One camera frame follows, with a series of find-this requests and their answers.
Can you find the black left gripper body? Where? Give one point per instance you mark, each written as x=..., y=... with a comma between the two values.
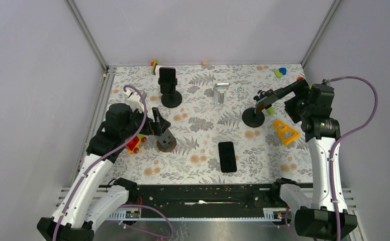
x=136, y=119

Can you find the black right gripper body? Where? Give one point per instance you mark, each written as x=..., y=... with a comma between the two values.
x=297, y=106

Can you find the black round-base phone stand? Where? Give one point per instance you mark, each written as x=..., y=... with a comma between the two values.
x=251, y=119

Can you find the black smartphone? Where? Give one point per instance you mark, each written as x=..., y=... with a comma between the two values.
x=227, y=157

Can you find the blue-edged smartphone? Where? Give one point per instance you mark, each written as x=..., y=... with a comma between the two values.
x=264, y=100

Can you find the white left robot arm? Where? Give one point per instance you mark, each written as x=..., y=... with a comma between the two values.
x=126, y=125

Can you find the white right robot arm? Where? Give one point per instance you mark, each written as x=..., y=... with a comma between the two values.
x=325, y=215

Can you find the grey stand on wooden base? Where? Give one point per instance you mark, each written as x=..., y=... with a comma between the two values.
x=166, y=142

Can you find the black phone stand with phone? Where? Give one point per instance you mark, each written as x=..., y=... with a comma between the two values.
x=171, y=101

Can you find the silver metal phone stand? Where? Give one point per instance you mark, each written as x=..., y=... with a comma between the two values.
x=220, y=90

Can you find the blue heart block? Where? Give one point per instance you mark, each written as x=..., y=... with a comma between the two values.
x=282, y=70

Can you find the green toy block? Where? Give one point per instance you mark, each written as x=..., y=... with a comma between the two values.
x=270, y=111

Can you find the lime green block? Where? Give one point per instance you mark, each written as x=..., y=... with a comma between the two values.
x=277, y=73

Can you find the red toy car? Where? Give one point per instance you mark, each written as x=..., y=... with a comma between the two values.
x=133, y=146

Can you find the purple-edged smartphone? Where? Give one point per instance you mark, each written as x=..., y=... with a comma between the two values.
x=167, y=80

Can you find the floral patterned mat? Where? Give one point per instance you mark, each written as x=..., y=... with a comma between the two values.
x=198, y=126

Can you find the stacked coloured blocks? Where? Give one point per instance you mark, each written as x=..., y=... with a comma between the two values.
x=154, y=66

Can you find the yellow triangular plastic frame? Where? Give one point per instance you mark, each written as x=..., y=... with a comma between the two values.
x=286, y=134

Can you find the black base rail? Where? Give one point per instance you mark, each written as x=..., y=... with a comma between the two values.
x=206, y=201

